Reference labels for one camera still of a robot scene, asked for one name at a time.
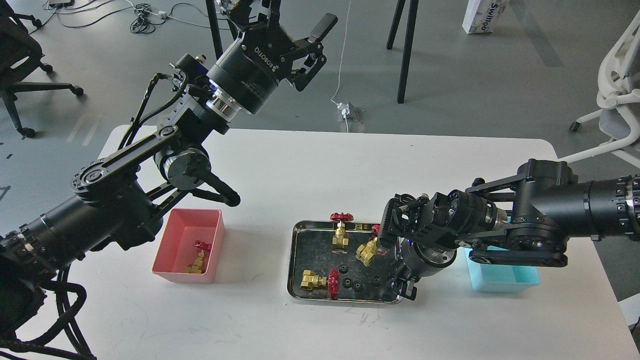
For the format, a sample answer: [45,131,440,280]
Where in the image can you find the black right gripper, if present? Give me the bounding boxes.
[392,239,457,301]

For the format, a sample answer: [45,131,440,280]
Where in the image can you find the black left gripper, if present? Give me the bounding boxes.
[206,0,338,114]

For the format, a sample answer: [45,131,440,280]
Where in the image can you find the brass valve red handle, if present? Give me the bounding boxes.
[185,240,213,274]

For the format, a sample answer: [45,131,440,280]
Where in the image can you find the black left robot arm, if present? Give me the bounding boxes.
[1,0,338,360]

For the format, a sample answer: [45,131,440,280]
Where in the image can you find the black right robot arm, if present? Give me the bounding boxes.
[377,159,639,300]

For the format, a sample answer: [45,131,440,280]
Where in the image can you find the brass valve tilted right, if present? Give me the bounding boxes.
[356,224,386,268]

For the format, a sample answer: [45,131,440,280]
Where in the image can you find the light blue plastic box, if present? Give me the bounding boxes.
[464,248,540,293]

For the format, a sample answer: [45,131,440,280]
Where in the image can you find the brass valve top centre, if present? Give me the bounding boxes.
[330,212,354,252]

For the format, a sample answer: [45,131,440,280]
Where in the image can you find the brass valve bottom left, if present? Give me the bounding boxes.
[300,268,340,301]

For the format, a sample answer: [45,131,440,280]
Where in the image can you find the white cardboard box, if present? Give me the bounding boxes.
[462,0,510,34]

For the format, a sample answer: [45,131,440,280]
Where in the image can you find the pink plastic box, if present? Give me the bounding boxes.
[151,208,225,284]

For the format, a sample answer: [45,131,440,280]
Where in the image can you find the black table leg left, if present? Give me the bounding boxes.
[205,0,239,59]

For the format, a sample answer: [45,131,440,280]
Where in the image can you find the black table leg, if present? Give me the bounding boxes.
[205,0,239,59]
[386,0,419,104]

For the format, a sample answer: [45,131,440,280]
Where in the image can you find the metal tray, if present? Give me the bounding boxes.
[286,220,402,304]

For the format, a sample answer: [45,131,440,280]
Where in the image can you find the white power adapter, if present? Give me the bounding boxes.
[336,102,362,122]

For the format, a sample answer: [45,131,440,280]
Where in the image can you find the black table leg right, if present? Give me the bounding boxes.
[386,0,419,104]

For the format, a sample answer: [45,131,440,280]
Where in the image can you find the black office chair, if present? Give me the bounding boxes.
[0,13,84,138]

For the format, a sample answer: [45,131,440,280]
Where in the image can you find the white cable on floor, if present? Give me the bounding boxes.
[331,0,353,133]

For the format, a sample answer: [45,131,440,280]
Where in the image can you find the black cable bundle floor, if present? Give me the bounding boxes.
[129,3,156,34]

